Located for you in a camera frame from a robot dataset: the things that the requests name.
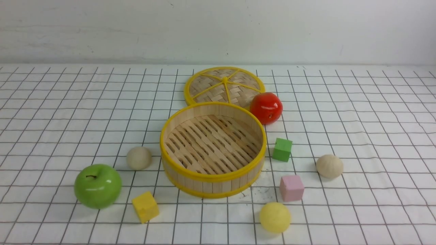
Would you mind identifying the white bun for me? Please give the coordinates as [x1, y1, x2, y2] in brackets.
[315, 154, 344, 179]
[126, 146, 152, 170]

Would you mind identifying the yellow bun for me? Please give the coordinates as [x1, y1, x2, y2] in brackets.
[260, 202, 291, 233]

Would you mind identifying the bamboo steamer tray yellow rim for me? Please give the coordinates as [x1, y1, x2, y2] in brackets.
[159, 102, 267, 198]

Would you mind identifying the woven bamboo steamer lid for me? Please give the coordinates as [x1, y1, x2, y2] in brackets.
[184, 66, 266, 109]

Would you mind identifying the red tomato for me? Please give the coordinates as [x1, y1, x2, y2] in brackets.
[249, 93, 283, 125]

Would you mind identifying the green cube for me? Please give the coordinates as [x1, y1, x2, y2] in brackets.
[272, 138, 293, 162]

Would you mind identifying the pink cube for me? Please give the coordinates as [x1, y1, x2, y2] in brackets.
[279, 175, 304, 202]

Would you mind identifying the yellow cube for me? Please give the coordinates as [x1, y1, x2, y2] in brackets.
[132, 191, 159, 224]

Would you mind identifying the green apple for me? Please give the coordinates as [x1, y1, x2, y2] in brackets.
[74, 164, 122, 209]

